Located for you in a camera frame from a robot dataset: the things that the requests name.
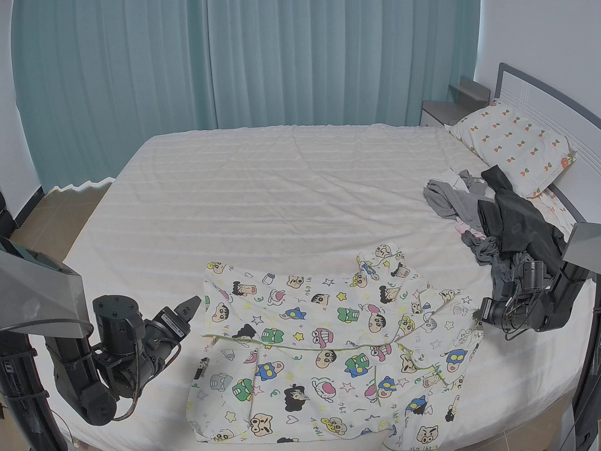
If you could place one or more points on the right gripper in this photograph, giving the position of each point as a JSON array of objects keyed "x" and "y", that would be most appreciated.
[{"x": 497, "y": 312}]

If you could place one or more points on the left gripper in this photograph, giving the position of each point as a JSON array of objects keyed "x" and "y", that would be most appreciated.
[{"x": 164, "y": 336}]

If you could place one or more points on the white printed pyjama top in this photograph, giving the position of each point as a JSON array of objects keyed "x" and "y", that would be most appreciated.
[{"x": 328, "y": 345}]

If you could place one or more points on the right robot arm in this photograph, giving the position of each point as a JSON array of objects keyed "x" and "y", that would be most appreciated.
[{"x": 558, "y": 299}]

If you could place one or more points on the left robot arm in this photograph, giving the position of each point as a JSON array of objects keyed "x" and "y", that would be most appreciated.
[{"x": 70, "y": 360}]

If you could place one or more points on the pile of clothes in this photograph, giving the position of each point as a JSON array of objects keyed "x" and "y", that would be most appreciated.
[{"x": 516, "y": 219}]

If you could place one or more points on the bed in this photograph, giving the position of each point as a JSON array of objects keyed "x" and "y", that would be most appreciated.
[{"x": 281, "y": 195}]

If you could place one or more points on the white printed pillow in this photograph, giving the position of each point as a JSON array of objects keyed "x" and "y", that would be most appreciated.
[{"x": 512, "y": 143}]

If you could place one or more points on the grey bedside table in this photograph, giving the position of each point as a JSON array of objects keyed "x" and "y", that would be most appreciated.
[{"x": 441, "y": 111}]

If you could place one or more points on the blue-green curtain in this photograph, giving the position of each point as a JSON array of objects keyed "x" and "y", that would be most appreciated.
[{"x": 141, "y": 64}]

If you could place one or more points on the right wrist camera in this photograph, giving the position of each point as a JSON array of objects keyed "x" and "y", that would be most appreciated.
[{"x": 512, "y": 290}]

